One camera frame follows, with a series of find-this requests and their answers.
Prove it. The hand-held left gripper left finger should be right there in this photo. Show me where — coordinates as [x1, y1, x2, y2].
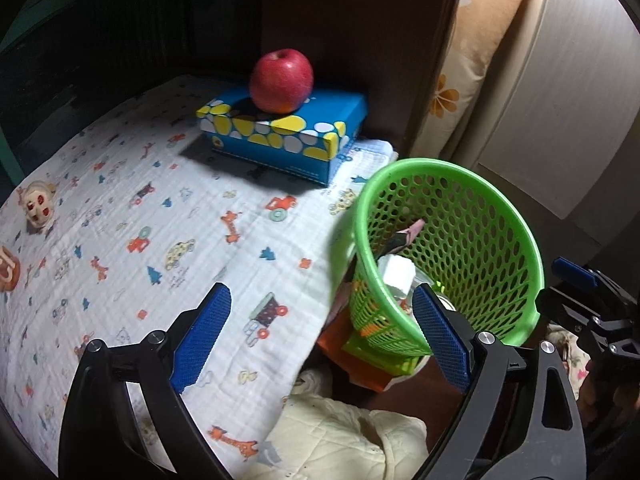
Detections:
[59, 282, 233, 480]

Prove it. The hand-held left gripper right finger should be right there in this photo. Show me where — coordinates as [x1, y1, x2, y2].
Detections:
[411, 283, 587, 480]

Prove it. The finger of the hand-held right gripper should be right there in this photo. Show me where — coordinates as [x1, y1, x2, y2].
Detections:
[536, 285, 609, 332]
[551, 256, 631, 307]

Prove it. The white paper cup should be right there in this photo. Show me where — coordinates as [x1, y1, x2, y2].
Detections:
[377, 255, 418, 295]

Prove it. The pink packet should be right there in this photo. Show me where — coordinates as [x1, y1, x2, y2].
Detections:
[387, 219, 426, 256]

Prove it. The green plastic mesh basket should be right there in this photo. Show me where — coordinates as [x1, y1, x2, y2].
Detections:
[341, 158, 546, 377]

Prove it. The floral cloth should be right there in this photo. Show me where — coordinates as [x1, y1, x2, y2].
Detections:
[545, 322, 596, 401]

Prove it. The orange box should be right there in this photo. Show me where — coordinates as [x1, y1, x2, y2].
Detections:
[317, 310, 401, 393]

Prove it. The white quilted cloth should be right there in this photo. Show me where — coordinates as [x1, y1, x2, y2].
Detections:
[250, 367, 431, 480]

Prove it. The printed blanket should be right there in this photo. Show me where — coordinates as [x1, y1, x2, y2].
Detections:
[0, 74, 401, 480]

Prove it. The orange water bottle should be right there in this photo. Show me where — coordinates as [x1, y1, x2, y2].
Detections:
[0, 246, 21, 292]

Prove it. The small cream toy figure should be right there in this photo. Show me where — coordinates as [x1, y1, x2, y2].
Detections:
[19, 181, 58, 231]

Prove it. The blue spotted tissue box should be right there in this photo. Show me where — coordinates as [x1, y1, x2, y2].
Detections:
[196, 85, 369, 187]

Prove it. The floral pillow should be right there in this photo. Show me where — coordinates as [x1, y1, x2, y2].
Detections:
[415, 0, 528, 161]

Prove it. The red apple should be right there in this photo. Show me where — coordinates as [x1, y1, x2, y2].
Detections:
[249, 49, 315, 114]

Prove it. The dark wooden headboard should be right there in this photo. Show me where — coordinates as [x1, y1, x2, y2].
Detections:
[260, 0, 471, 156]

